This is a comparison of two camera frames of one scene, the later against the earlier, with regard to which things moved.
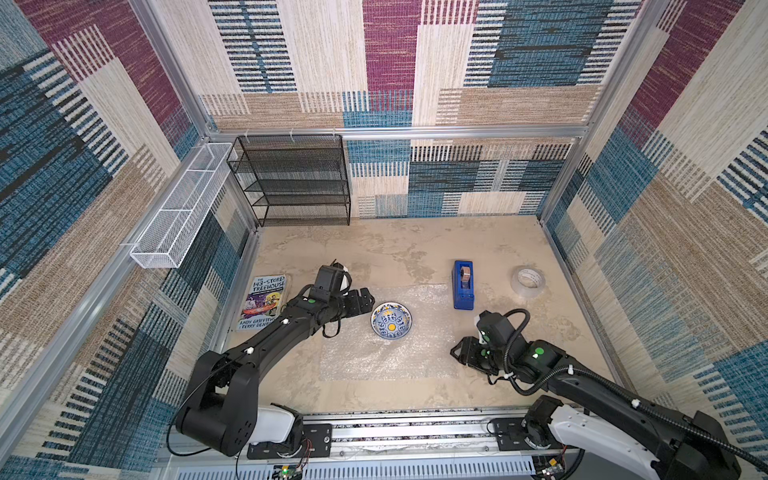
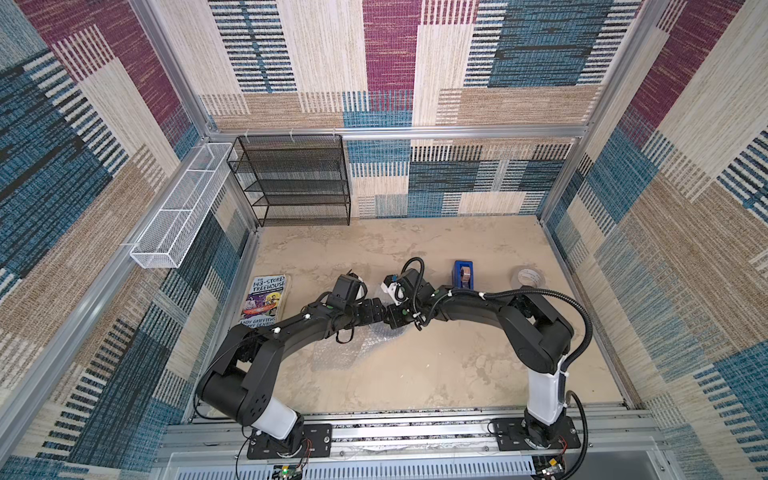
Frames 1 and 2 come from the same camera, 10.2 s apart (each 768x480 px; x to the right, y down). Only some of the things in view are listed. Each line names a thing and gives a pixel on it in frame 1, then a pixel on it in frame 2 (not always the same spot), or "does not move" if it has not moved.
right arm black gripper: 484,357 to 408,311
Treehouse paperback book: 264,302 does not move
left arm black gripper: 354,296 to 369,308
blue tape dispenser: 463,284 does not move
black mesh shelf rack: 294,180 does not move
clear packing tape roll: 528,281 does not move
